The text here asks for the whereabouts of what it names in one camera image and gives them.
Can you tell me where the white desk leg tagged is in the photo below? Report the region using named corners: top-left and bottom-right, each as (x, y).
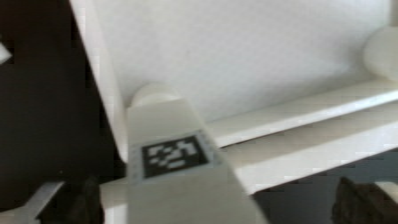
top-left (126, 83), bottom-right (268, 224)
top-left (0, 42), bottom-right (14, 65)

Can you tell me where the white desk top tray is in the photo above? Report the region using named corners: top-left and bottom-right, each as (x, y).
top-left (69, 0), bottom-right (398, 164)

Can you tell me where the white obstacle wall bar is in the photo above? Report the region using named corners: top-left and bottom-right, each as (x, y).
top-left (101, 104), bottom-right (398, 224)

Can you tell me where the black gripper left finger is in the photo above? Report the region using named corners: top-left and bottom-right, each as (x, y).
top-left (11, 175), bottom-right (107, 224)

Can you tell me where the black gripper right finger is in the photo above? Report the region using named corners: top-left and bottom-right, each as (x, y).
top-left (330, 177), bottom-right (398, 224)

